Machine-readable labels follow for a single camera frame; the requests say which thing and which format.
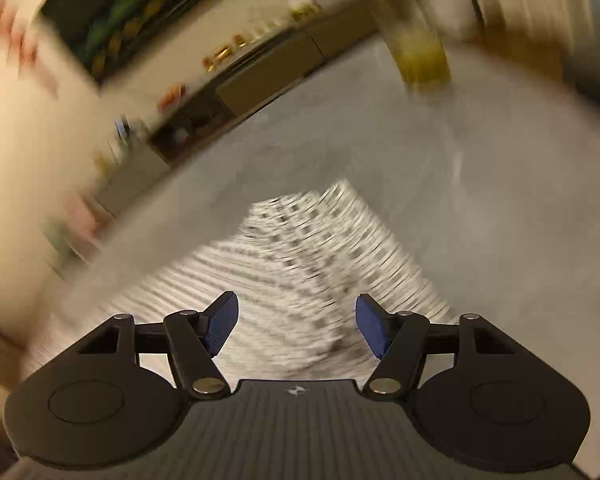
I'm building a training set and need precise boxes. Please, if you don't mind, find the glass jar with yellow contents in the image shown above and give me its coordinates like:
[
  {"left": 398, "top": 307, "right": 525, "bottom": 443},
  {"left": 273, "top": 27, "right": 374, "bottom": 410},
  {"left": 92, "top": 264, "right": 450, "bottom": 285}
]
[{"left": 365, "top": 0, "right": 453, "bottom": 97}]

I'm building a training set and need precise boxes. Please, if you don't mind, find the dark framed wall painting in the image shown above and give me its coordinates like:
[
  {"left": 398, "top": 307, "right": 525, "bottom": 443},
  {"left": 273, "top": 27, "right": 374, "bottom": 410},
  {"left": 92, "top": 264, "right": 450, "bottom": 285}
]
[{"left": 37, "top": 0, "right": 261, "bottom": 86}]

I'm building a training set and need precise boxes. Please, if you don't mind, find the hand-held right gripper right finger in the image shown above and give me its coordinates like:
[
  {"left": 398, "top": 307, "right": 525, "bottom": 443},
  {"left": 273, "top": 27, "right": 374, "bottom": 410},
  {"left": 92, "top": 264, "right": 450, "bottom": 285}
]
[{"left": 355, "top": 294, "right": 521, "bottom": 401}]

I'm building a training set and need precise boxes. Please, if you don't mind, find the white black patterned shirt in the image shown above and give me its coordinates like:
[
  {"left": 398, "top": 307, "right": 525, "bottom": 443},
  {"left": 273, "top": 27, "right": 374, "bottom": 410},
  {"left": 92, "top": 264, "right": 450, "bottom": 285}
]
[{"left": 45, "top": 180, "right": 458, "bottom": 386}]

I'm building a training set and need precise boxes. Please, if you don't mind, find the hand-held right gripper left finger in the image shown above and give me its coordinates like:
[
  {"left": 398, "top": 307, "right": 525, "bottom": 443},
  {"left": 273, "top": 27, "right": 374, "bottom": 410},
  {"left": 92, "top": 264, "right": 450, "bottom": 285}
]
[{"left": 77, "top": 290, "right": 240, "bottom": 401}]

